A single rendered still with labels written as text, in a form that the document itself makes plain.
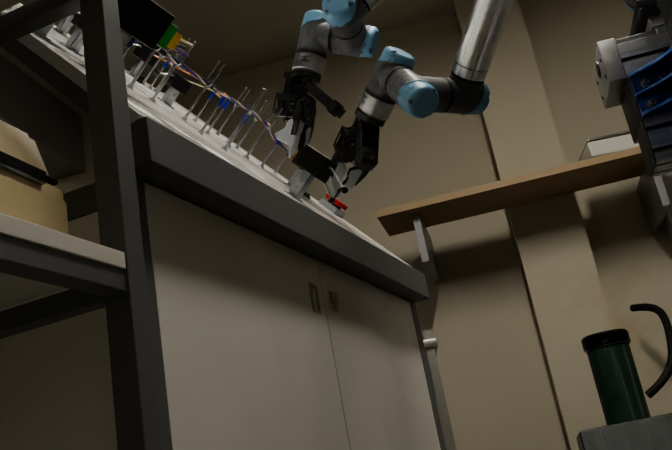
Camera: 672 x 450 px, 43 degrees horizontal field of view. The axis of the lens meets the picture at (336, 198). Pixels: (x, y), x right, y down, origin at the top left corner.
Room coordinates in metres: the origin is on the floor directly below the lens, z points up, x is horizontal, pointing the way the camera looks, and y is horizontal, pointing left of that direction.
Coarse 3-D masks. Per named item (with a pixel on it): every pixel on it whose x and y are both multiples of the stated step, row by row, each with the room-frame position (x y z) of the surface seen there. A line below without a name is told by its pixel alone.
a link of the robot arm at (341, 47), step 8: (360, 32) 1.71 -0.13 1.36; (368, 32) 1.74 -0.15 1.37; (376, 32) 1.75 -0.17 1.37; (328, 40) 1.76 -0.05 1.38; (336, 40) 1.76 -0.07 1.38; (344, 40) 1.72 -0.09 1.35; (352, 40) 1.72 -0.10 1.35; (360, 40) 1.73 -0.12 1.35; (368, 40) 1.74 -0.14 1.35; (376, 40) 1.77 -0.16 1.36; (328, 48) 1.78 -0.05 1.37; (336, 48) 1.78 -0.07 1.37; (344, 48) 1.76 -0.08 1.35; (352, 48) 1.76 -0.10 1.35; (360, 48) 1.76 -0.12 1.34; (368, 48) 1.76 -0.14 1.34; (376, 48) 1.79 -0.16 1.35; (360, 56) 1.78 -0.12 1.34; (368, 56) 1.78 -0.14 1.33
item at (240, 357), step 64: (192, 256) 1.12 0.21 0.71; (256, 256) 1.31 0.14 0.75; (192, 320) 1.10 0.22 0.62; (256, 320) 1.27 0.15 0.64; (320, 320) 1.51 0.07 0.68; (192, 384) 1.08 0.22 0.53; (256, 384) 1.25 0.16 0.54; (320, 384) 1.47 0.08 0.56; (192, 448) 1.07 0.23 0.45; (256, 448) 1.22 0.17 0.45; (320, 448) 1.42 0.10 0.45
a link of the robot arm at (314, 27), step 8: (304, 16) 1.78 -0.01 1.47; (312, 16) 1.76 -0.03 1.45; (320, 16) 1.76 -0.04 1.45; (304, 24) 1.77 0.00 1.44; (312, 24) 1.76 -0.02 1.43; (320, 24) 1.76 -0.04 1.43; (328, 24) 1.76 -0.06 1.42; (304, 32) 1.77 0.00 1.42; (312, 32) 1.76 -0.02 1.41; (320, 32) 1.76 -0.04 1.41; (328, 32) 1.76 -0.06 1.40; (304, 40) 1.77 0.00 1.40; (312, 40) 1.77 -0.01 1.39; (320, 40) 1.77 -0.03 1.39; (296, 48) 1.80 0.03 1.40; (304, 48) 1.77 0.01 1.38; (312, 48) 1.77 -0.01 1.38; (320, 48) 1.78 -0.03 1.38
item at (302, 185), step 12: (300, 156) 1.51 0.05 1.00; (312, 156) 1.50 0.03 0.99; (324, 156) 1.49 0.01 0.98; (312, 168) 1.50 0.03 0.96; (324, 168) 1.50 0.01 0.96; (300, 180) 1.52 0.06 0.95; (312, 180) 1.54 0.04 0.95; (324, 180) 1.53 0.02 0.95; (288, 192) 1.52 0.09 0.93; (300, 192) 1.53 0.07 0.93
